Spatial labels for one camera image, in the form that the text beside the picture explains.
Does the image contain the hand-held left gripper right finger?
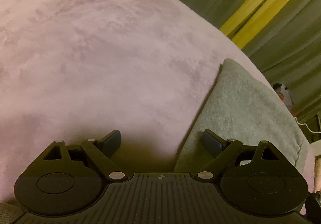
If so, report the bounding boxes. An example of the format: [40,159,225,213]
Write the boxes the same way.
[197,129,282,181]

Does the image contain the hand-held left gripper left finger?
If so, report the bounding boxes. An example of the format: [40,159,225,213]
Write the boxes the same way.
[43,129,129,181]

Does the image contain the grey sweatpants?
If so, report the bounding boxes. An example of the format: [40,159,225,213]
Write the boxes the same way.
[173,58,311,173]

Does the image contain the pink plush blanket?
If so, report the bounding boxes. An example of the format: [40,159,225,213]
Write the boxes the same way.
[0,0,317,214]

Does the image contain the white paper bag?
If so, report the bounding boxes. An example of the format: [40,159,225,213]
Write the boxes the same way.
[310,135,321,158]

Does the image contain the yellow curtain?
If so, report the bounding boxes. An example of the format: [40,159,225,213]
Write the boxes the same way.
[219,0,321,49]

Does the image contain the white cable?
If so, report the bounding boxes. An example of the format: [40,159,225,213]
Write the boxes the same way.
[295,116,321,135]

